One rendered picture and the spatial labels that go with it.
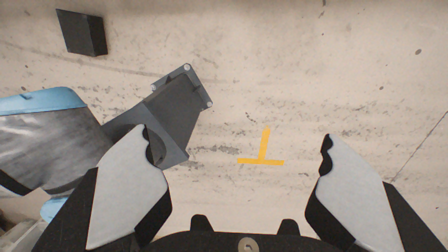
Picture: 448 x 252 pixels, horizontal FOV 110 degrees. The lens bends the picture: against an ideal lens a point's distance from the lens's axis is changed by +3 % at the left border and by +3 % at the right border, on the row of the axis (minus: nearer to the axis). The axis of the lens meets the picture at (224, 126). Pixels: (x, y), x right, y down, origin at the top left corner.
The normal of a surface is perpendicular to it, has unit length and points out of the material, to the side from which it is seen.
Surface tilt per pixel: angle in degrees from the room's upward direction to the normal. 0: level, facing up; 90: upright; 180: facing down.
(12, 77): 0
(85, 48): 0
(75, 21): 0
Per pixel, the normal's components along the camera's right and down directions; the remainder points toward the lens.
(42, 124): 0.74, 0.11
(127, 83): -0.03, 0.49
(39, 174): 0.84, 0.48
